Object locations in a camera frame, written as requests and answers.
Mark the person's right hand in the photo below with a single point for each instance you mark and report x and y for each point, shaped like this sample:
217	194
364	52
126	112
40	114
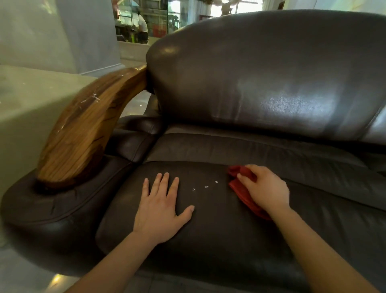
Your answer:
265	188

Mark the person's left hand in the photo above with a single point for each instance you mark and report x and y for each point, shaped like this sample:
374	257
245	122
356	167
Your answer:
156	215

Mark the person's left middle finger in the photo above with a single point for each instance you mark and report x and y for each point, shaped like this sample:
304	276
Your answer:
164	183

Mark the person's left thumb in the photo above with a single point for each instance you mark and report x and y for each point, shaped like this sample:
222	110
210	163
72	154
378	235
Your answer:
184	214

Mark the person's right thumb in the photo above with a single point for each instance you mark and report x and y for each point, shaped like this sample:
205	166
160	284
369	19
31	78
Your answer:
245	181

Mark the person's left little finger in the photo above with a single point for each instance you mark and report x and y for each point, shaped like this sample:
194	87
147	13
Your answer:
145	188

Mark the red cleaning cloth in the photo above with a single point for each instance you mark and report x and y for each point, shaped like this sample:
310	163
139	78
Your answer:
242	188

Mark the person's right forearm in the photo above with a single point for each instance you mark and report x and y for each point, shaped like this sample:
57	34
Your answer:
316	255

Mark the person's left forearm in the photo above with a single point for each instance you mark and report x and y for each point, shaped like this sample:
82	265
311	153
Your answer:
111	265

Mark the dark brown leather sofa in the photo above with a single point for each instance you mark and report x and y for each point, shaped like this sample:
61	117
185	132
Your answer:
241	135

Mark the wooden sofa armrest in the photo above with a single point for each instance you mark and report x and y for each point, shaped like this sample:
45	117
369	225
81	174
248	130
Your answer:
87	126

